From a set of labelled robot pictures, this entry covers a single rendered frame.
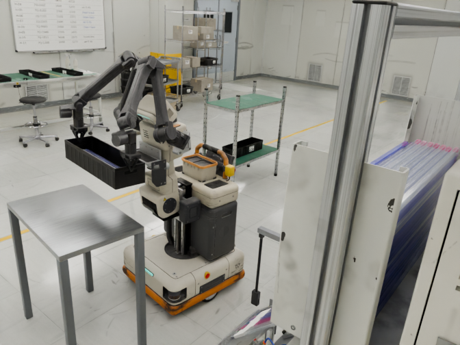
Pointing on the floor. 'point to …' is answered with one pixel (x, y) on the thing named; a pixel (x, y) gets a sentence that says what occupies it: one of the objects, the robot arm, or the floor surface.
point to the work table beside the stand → (75, 243)
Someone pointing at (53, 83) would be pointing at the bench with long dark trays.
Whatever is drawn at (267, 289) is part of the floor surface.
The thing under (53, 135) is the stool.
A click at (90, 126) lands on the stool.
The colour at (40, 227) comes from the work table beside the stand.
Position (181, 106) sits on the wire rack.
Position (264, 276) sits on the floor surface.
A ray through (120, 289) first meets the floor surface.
